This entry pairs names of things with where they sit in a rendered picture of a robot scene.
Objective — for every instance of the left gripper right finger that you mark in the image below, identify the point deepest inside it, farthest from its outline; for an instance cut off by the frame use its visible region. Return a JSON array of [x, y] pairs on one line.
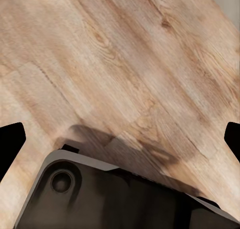
[[232, 138]]

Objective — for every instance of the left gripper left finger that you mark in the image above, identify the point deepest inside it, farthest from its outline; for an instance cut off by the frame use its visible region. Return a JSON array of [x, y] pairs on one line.
[[12, 139]]

